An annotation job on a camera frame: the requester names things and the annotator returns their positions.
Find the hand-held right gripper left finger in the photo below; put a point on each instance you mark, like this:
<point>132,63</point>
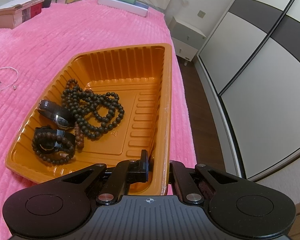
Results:
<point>142,170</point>

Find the blue book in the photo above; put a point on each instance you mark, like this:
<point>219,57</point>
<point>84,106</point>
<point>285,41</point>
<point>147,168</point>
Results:
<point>142,5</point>

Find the long white box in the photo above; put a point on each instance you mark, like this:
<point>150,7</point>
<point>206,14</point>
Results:
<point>122,7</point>

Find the small black cup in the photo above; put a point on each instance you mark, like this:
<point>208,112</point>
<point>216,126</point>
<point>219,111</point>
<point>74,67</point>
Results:
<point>47,3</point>

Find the pink cardboard box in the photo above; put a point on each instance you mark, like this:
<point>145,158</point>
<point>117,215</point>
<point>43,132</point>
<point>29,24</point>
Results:
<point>12,15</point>

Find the pink plush blanket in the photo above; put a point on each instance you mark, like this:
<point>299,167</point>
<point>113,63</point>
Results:
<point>90,30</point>

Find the white nightstand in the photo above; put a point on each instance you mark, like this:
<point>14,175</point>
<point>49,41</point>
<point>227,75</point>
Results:
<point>187,40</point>

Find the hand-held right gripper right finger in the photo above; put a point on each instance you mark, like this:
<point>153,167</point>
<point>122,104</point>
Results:
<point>176,172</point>

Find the grey white sliding wardrobe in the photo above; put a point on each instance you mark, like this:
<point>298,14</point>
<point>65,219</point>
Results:
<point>260,80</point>

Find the black smartwatch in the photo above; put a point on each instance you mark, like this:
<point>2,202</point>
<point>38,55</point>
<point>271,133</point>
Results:
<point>61,120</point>

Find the orange plastic tray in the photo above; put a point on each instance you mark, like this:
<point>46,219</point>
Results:
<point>130,92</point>

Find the wall socket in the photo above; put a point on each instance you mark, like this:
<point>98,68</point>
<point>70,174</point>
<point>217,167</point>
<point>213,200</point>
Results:
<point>201,13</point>

